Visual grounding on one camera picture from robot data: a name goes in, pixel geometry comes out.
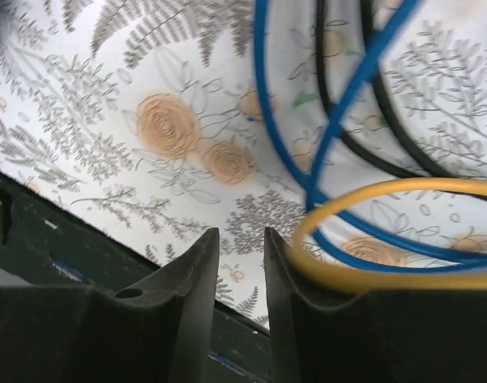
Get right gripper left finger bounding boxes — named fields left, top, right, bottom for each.
left=0, top=228, right=220, bottom=382

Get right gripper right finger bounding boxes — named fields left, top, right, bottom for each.
left=264, top=228, right=487, bottom=382

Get floral table mat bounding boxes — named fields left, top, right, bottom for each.
left=0, top=1, right=487, bottom=327

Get yellow ethernet cable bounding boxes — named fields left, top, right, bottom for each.
left=291, top=177, right=487, bottom=296

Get blue ethernet cable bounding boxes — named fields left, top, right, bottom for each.
left=254, top=0, right=487, bottom=274

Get black mounting base plate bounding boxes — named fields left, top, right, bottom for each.
left=0, top=172, right=274, bottom=382

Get black ethernet cable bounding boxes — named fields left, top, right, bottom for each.
left=315, top=0, right=487, bottom=179

